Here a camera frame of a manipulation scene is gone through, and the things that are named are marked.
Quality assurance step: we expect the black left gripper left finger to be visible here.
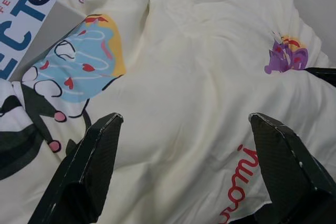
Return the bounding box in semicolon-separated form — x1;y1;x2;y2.
34;112;124;224

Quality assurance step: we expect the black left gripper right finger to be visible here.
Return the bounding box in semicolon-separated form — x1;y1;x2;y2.
248;112;336;224

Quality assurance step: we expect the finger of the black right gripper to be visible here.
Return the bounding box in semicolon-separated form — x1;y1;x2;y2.
304;67;336;88

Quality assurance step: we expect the cream cartoon print blanket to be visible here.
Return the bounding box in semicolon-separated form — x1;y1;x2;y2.
0;0;336;224

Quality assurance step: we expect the blue patterned booklet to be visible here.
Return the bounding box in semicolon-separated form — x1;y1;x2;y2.
0;0;89;83

